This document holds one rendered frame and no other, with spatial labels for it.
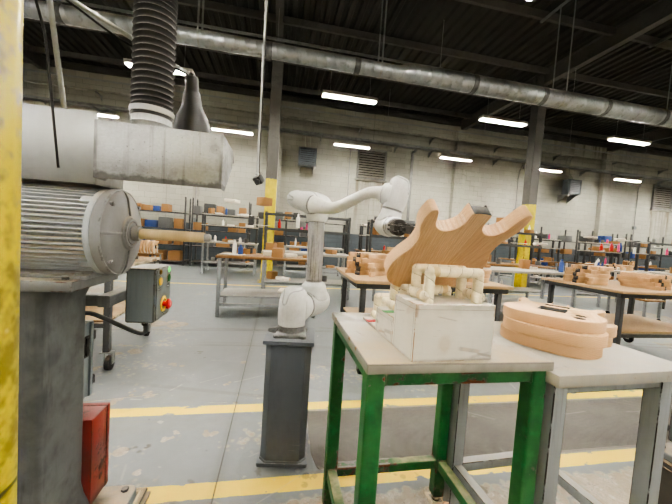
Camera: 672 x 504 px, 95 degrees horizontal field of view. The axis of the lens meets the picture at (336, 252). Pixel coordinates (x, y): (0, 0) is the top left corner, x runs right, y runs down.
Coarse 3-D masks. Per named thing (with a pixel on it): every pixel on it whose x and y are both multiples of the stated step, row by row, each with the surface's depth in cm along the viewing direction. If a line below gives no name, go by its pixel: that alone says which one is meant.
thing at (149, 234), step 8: (144, 232) 91; (152, 232) 92; (160, 232) 92; (168, 232) 93; (176, 232) 93; (184, 232) 94; (192, 232) 94; (200, 232) 95; (168, 240) 93; (176, 240) 94; (184, 240) 94; (192, 240) 94; (200, 240) 94
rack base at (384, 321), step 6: (378, 312) 117; (378, 318) 116; (384, 318) 111; (390, 318) 106; (378, 324) 116; (384, 324) 111; (390, 324) 106; (378, 330) 116; (384, 330) 110; (390, 330) 105; (384, 336) 110; (390, 336) 105; (390, 342) 105
